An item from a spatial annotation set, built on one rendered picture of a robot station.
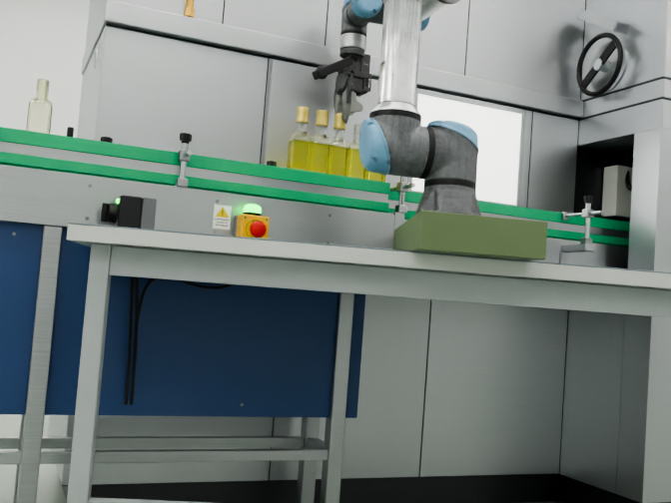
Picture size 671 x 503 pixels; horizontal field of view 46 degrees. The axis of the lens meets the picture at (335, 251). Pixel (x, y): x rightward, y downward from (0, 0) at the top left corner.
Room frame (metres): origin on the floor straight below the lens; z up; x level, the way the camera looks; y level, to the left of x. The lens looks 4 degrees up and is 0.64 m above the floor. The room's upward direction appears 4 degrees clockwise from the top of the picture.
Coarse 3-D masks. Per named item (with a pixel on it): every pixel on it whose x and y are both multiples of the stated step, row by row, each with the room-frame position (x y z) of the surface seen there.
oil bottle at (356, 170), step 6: (354, 144) 2.19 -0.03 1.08; (354, 150) 2.18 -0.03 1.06; (354, 156) 2.19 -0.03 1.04; (354, 162) 2.19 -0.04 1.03; (360, 162) 2.19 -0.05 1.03; (354, 168) 2.19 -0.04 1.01; (360, 168) 2.19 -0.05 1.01; (348, 174) 2.19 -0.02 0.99; (354, 174) 2.19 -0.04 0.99; (360, 174) 2.19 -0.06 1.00; (366, 174) 2.20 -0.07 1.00
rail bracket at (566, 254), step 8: (584, 200) 2.36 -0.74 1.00; (592, 200) 2.36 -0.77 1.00; (568, 216) 2.44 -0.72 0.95; (576, 216) 2.41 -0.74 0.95; (584, 216) 2.36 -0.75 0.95; (592, 216) 2.36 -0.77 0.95; (584, 224) 2.37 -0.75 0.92; (584, 232) 2.36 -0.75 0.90; (584, 240) 2.35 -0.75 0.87; (568, 248) 2.41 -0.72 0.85; (576, 248) 2.37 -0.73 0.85; (584, 248) 2.34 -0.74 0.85; (592, 248) 2.35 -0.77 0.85; (560, 256) 2.43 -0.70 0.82; (568, 256) 2.45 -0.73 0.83
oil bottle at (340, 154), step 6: (336, 138) 2.18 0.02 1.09; (342, 138) 2.19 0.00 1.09; (336, 144) 2.16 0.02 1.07; (342, 144) 2.17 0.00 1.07; (348, 144) 2.18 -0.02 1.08; (336, 150) 2.17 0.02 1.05; (342, 150) 2.17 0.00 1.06; (348, 150) 2.18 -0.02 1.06; (336, 156) 2.17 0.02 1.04; (342, 156) 2.17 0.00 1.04; (348, 156) 2.18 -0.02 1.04; (336, 162) 2.17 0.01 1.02; (342, 162) 2.17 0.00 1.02; (348, 162) 2.18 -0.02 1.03; (336, 168) 2.17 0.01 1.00; (342, 168) 2.17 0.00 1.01; (348, 168) 2.18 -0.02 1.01; (336, 174) 2.17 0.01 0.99; (342, 174) 2.17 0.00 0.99
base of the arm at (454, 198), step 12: (432, 180) 1.70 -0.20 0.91; (444, 180) 1.69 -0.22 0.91; (456, 180) 1.68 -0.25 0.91; (432, 192) 1.70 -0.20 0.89; (444, 192) 1.68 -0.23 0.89; (456, 192) 1.68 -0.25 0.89; (468, 192) 1.69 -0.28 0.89; (420, 204) 1.72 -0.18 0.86; (432, 204) 1.69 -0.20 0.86; (444, 204) 1.67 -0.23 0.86; (456, 204) 1.67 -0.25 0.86; (468, 204) 1.68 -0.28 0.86
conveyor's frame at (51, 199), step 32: (0, 192) 1.71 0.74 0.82; (32, 192) 1.74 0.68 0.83; (64, 192) 1.77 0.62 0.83; (96, 192) 1.79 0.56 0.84; (128, 192) 1.82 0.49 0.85; (160, 192) 1.85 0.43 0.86; (192, 192) 1.88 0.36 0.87; (32, 224) 1.77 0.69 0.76; (64, 224) 1.77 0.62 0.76; (96, 224) 1.80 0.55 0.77; (160, 224) 1.85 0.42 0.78; (192, 224) 1.88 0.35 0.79; (224, 224) 1.91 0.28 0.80; (288, 224) 1.98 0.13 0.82; (320, 224) 2.01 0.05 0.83; (352, 224) 2.05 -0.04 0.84; (384, 224) 2.09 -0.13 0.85; (576, 256) 2.47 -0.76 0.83; (608, 256) 2.52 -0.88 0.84
